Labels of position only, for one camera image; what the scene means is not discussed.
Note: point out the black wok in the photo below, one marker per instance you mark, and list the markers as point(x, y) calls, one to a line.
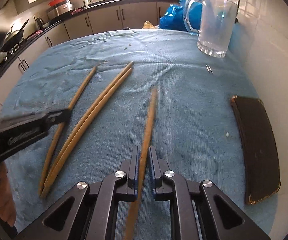
point(11, 41)

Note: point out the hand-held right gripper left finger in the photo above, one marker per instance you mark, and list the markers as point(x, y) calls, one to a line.
point(134, 175)

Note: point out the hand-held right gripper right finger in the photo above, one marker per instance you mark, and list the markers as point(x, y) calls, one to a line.
point(152, 172)

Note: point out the clear glass jug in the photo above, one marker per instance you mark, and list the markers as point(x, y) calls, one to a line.
point(216, 37)

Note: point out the steel pot with red lid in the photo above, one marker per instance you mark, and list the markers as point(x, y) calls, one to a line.
point(60, 7)

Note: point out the blue plastic bag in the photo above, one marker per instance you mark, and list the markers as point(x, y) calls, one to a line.
point(171, 17)

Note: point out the white base kitchen cabinets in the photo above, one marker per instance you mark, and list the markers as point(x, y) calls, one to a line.
point(104, 18)

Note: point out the steel kettle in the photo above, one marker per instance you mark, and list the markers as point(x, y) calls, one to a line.
point(39, 23)

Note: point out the pink cloth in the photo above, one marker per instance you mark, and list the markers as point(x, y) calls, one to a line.
point(77, 11)
point(39, 32)

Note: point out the person's left hand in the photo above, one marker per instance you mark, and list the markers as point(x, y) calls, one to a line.
point(7, 200)

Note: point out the blue towel table cover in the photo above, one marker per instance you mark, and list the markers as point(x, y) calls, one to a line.
point(174, 105)

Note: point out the black kitchen countertop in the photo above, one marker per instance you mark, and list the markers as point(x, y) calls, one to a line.
point(94, 8)

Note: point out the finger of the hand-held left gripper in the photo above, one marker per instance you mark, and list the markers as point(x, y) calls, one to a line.
point(57, 117)

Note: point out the small metal clip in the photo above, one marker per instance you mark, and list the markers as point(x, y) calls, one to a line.
point(209, 69)

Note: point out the black gas stove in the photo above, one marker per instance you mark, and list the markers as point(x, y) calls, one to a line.
point(11, 52)

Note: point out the black smartphone in case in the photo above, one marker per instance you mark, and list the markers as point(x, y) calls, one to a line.
point(256, 142)

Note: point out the wooden chopstick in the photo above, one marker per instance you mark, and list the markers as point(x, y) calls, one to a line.
point(84, 86)
point(126, 74)
point(150, 120)
point(127, 67)

